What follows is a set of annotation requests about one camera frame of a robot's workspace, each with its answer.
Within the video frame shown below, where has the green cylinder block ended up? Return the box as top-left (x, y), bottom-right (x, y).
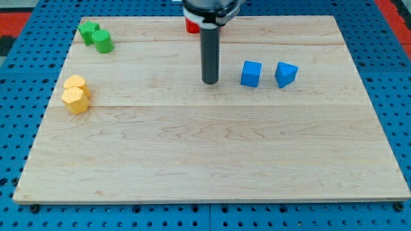
top-left (91, 30), bottom-right (114, 53)

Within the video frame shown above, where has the wooden board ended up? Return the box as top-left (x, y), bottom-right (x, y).
top-left (13, 15), bottom-right (410, 205)

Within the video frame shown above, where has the blue triangular block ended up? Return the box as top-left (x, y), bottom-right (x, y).
top-left (274, 62), bottom-right (299, 89)

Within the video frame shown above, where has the green star block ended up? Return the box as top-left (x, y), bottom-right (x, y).
top-left (77, 21), bottom-right (100, 46)

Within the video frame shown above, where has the red block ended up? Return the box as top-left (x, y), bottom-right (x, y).
top-left (185, 17), bottom-right (200, 34)

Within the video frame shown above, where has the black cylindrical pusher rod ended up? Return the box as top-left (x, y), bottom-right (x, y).
top-left (200, 27), bottom-right (220, 85)

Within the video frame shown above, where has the yellow hexagon block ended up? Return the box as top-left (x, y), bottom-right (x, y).
top-left (62, 87), bottom-right (89, 114)

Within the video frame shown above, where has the yellow rounded block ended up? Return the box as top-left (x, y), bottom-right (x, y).
top-left (63, 75), bottom-right (91, 98)

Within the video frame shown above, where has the blue cube block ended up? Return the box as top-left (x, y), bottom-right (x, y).
top-left (240, 60), bottom-right (262, 87)

